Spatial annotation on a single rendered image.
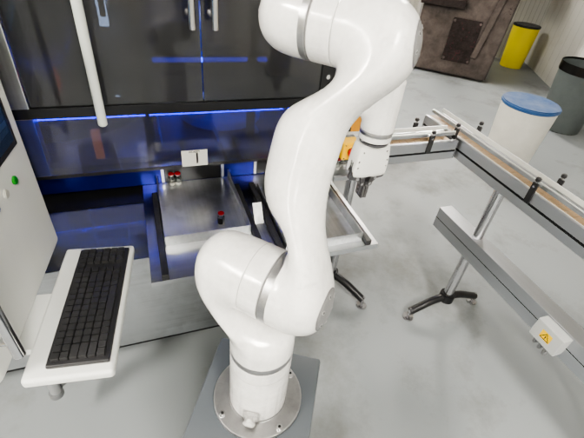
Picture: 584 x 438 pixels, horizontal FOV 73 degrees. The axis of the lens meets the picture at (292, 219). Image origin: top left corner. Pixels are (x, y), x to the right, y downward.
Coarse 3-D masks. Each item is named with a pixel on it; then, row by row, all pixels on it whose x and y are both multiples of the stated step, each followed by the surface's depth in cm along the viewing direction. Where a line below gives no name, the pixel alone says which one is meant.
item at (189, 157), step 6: (186, 150) 129; (192, 150) 129; (198, 150) 130; (204, 150) 131; (186, 156) 130; (192, 156) 131; (198, 156) 131; (204, 156) 132; (186, 162) 131; (192, 162) 132; (198, 162) 133; (204, 162) 133
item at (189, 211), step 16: (160, 192) 137; (176, 192) 138; (192, 192) 139; (208, 192) 140; (224, 192) 141; (176, 208) 131; (192, 208) 132; (208, 208) 133; (224, 208) 134; (240, 208) 134; (176, 224) 125; (192, 224) 126; (208, 224) 126; (224, 224) 127; (240, 224) 128; (176, 240) 117; (192, 240) 119
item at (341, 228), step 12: (264, 192) 144; (264, 204) 136; (336, 204) 141; (336, 216) 136; (348, 216) 133; (276, 228) 125; (336, 228) 131; (348, 228) 132; (360, 228) 127; (336, 240) 123; (348, 240) 125; (360, 240) 127
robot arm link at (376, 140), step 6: (360, 126) 99; (360, 132) 99; (366, 132) 97; (366, 138) 97; (372, 138) 96; (378, 138) 96; (384, 138) 96; (390, 138) 98; (378, 144) 97; (384, 144) 98
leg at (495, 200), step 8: (496, 192) 172; (496, 200) 174; (488, 208) 178; (496, 208) 176; (488, 216) 179; (480, 224) 184; (488, 224) 182; (480, 232) 185; (464, 264) 198; (456, 272) 203; (464, 272) 202; (456, 280) 205; (448, 288) 211
